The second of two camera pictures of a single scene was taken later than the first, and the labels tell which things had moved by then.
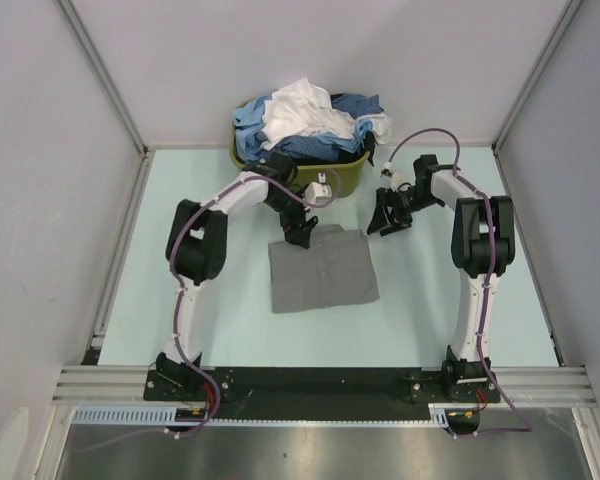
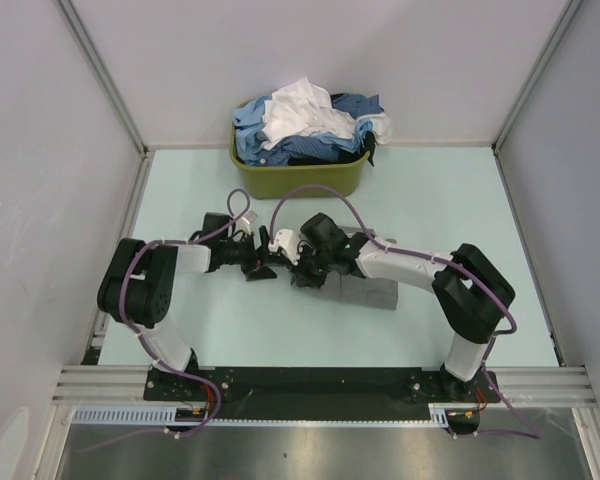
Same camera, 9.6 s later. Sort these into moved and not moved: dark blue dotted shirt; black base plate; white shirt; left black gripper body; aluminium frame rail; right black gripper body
Moved: left black gripper body; right black gripper body
Not moved: dark blue dotted shirt; aluminium frame rail; black base plate; white shirt
